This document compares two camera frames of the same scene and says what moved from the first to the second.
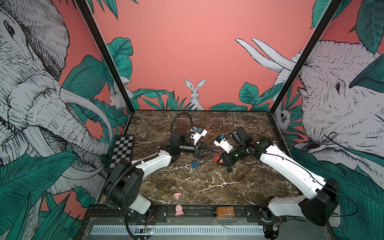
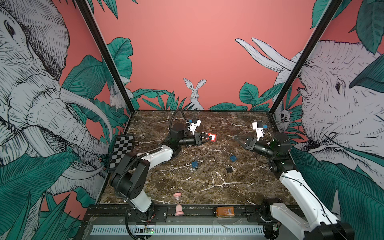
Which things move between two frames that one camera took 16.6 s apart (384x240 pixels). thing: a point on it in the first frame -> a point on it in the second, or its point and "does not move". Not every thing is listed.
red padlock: [216, 159] -> [213, 136]
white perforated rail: [179, 229] does not move
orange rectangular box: [225, 211] does not move
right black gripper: [227, 160] -> [249, 143]
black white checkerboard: [123, 149] does not move
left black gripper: [199, 154] -> [198, 139]
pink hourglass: [178, 207] does not move
